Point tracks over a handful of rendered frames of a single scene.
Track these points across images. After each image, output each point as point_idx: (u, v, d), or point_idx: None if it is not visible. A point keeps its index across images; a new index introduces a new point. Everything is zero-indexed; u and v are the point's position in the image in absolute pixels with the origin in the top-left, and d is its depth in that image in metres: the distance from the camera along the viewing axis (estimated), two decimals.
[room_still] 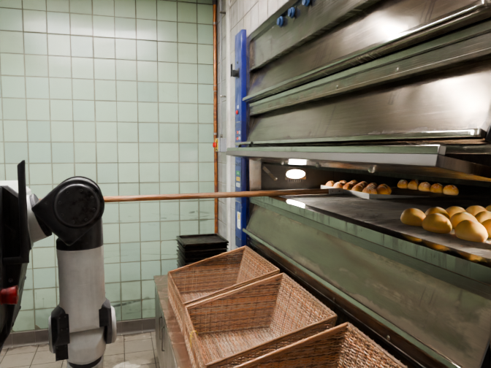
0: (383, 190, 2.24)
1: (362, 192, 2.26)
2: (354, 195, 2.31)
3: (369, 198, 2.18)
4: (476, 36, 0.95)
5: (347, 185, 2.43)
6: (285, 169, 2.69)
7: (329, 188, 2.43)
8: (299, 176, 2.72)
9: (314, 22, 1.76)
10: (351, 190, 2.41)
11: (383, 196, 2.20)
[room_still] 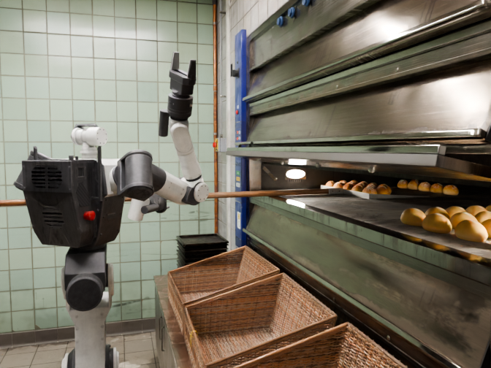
0: (383, 190, 2.24)
1: (362, 192, 2.26)
2: (354, 195, 2.31)
3: (369, 198, 2.18)
4: (476, 36, 0.95)
5: (347, 185, 2.43)
6: (285, 169, 2.69)
7: (329, 188, 2.43)
8: (299, 176, 2.72)
9: (314, 22, 1.76)
10: (351, 190, 2.41)
11: (383, 196, 2.20)
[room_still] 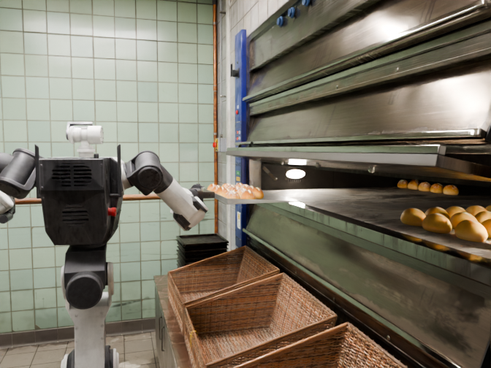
0: (247, 194, 2.04)
1: (226, 196, 2.06)
2: (220, 199, 2.11)
3: (227, 204, 1.98)
4: (476, 36, 0.95)
5: (218, 189, 2.23)
6: (285, 169, 2.69)
7: None
8: (299, 176, 2.72)
9: (314, 22, 1.76)
10: None
11: (244, 201, 2.01)
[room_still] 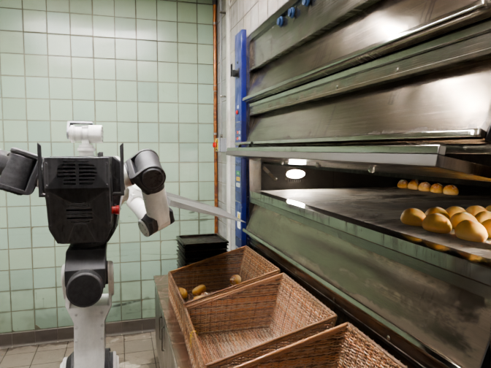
0: None
1: None
2: None
3: (169, 205, 1.91)
4: (476, 36, 0.95)
5: None
6: (285, 169, 2.69)
7: None
8: (299, 176, 2.72)
9: (314, 22, 1.76)
10: None
11: (188, 207, 1.93)
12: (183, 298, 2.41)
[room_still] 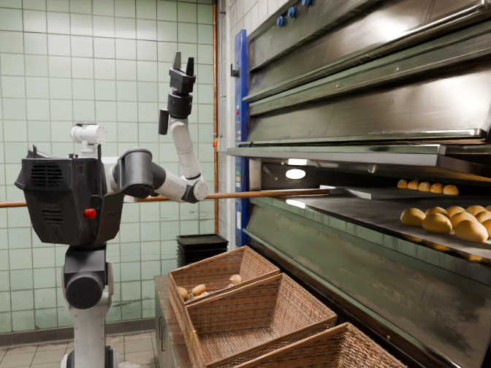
0: None
1: None
2: (356, 195, 2.30)
3: (371, 198, 2.17)
4: (476, 36, 0.95)
5: None
6: (285, 169, 2.69)
7: None
8: (299, 176, 2.72)
9: (314, 22, 1.76)
10: None
11: (384, 196, 2.19)
12: (183, 298, 2.41)
